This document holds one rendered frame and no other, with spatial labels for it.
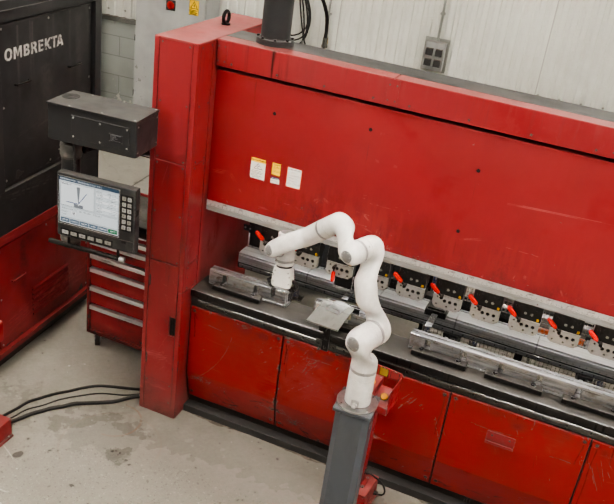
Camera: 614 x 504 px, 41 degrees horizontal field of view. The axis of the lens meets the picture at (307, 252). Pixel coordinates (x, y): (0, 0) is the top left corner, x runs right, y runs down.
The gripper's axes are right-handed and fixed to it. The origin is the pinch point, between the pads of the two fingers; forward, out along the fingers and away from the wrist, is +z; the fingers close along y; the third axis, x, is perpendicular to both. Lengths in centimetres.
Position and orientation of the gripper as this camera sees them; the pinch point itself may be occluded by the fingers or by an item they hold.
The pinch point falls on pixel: (281, 296)
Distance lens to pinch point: 389.2
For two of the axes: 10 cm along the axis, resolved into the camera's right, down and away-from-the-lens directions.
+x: 4.4, -2.2, 8.7
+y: 8.9, 2.1, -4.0
